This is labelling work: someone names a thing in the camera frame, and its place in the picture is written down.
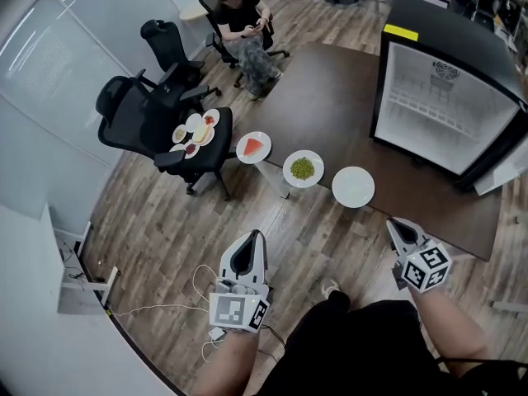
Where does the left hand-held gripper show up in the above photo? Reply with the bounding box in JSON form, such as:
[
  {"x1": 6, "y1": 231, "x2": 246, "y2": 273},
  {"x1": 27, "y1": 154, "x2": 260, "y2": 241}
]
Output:
[{"x1": 208, "y1": 229, "x2": 272, "y2": 334}]

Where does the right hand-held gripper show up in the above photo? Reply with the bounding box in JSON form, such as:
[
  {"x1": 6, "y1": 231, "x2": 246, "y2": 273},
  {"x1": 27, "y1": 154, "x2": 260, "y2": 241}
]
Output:
[{"x1": 385, "y1": 216, "x2": 454, "y2": 294}]

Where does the white plate of pale food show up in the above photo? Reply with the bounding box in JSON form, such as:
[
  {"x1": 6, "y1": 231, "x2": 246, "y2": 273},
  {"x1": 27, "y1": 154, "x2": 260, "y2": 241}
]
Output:
[{"x1": 331, "y1": 166, "x2": 376, "y2": 210}]

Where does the white plate of green peas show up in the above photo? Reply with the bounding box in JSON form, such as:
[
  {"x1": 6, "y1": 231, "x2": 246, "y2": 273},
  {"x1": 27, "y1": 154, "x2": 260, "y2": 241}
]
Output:
[{"x1": 282, "y1": 149, "x2": 326, "y2": 189}]

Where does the white plate of watermelon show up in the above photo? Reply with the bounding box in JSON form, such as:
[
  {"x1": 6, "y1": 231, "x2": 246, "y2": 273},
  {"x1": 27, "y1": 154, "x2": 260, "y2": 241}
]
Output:
[{"x1": 235, "y1": 130, "x2": 273, "y2": 165}]

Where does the group of small food plates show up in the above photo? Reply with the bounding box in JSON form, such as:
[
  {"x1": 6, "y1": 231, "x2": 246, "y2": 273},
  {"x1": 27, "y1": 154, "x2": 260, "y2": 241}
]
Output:
[{"x1": 168, "y1": 108, "x2": 221, "y2": 160}]

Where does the black mini fridge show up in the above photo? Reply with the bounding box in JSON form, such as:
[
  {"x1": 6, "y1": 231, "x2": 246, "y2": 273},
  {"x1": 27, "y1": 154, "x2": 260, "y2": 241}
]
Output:
[{"x1": 369, "y1": 0, "x2": 528, "y2": 197}]

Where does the person's left forearm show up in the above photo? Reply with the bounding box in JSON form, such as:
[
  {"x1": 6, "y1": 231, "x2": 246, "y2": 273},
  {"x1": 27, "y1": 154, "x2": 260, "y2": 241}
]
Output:
[{"x1": 191, "y1": 327, "x2": 262, "y2": 396}]

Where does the person's right forearm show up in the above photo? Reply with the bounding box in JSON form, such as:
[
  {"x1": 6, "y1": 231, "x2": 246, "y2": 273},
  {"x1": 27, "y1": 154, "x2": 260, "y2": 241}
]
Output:
[{"x1": 410, "y1": 285, "x2": 492, "y2": 384}]

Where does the grey table leg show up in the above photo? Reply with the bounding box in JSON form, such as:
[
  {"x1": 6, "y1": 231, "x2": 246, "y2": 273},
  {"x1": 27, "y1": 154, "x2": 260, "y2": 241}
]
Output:
[{"x1": 254, "y1": 159, "x2": 292, "y2": 200}]

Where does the person's shoe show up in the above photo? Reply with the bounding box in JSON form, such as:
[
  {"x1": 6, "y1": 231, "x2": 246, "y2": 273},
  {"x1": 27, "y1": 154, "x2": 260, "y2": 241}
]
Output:
[{"x1": 320, "y1": 278, "x2": 342, "y2": 300}]

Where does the white desk foot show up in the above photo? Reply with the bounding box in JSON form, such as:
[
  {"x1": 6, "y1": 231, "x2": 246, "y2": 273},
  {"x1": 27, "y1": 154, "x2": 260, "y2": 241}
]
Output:
[{"x1": 492, "y1": 299, "x2": 528, "y2": 315}]

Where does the person's black clothing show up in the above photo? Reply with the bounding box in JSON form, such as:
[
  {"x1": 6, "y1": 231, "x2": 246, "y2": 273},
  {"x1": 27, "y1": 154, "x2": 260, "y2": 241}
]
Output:
[{"x1": 255, "y1": 290, "x2": 528, "y2": 396}]

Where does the white desk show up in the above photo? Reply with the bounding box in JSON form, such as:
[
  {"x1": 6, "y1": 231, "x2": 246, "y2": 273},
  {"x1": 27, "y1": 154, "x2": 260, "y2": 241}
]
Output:
[{"x1": 0, "y1": 202, "x2": 185, "y2": 396}]

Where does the round beige side table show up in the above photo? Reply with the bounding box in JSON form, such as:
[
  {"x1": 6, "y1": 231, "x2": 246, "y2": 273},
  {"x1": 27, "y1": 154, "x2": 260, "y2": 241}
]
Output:
[{"x1": 178, "y1": 2, "x2": 210, "y2": 22}]

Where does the thin black cable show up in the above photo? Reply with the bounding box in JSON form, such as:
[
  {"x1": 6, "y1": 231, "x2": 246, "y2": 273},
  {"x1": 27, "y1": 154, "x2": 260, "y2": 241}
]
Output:
[{"x1": 258, "y1": 323, "x2": 287, "y2": 365}]

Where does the white cable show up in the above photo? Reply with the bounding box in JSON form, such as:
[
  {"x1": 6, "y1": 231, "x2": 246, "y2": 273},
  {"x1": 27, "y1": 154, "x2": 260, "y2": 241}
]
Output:
[{"x1": 110, "y1": 263, "x2": 226, "y2": 362}]

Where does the white desk leg frame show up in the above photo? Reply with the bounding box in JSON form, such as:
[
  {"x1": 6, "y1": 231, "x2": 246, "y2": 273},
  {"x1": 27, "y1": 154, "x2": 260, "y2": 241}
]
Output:
[{"x1": 60, "y1": 219, "x2": 121, "y2": 309}]

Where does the tangle of black cables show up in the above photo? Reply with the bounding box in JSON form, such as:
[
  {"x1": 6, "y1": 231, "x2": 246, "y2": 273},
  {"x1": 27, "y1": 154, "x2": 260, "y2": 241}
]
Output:
[{"x1": 55, "y1": 235, "x2": 87, "y2": 282}]

